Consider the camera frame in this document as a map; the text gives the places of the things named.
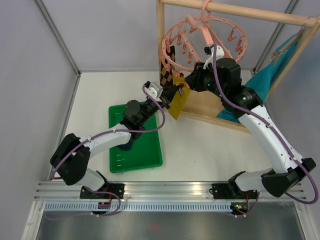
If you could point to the white cable duct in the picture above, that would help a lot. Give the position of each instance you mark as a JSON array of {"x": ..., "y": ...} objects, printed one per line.
[{"x": 145, "y": 206}]

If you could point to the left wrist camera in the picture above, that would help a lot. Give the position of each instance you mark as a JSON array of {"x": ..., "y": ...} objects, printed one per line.
[{"x": 154, "y": 90}]

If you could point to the teal reindeer sock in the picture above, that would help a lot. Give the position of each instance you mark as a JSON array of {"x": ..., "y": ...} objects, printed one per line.
[{"x": 127, "y": 146}]

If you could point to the pink round clip hanger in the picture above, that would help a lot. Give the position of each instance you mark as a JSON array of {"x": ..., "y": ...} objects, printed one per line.
[{"x": 179, "y": 34}]

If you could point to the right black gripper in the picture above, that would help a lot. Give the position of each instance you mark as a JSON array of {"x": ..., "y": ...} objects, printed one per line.
[{"x": 194, "y": 79}]

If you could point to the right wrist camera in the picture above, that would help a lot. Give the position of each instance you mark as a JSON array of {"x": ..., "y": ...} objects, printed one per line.
[{"x": 215, "y": 51}]

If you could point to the teal cloth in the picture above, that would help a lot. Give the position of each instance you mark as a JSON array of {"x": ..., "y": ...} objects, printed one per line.
[{"x": 262, "y": 81}]

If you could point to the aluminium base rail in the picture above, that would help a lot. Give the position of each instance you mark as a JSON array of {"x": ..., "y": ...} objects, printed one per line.
[{"x": 133, "y": 191}]

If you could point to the green plastic tray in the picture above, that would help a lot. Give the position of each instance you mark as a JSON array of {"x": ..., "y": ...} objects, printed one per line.
[{"x": 146, "y": 151}]

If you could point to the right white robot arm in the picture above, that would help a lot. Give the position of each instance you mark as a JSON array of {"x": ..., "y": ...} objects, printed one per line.
[{"x": 288, "y": 167}]

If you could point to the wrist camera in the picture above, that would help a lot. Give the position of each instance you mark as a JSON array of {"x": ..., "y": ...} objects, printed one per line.
[
  {"x": 215, "y": 51},
  {"x": 154, "y": 90}
]

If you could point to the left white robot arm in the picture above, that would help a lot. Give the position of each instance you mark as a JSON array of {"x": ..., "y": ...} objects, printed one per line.
[{"x": 70, "y": 159}]

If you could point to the brown argyle sock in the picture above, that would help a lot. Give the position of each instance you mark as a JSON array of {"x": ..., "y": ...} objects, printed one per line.
[
  {"x": 172, "y": 53},
  {"x": 166, "y": 77}
]

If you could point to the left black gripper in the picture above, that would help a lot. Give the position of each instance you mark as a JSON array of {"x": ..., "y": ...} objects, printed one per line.
[{"x": 169, "y": 92}]

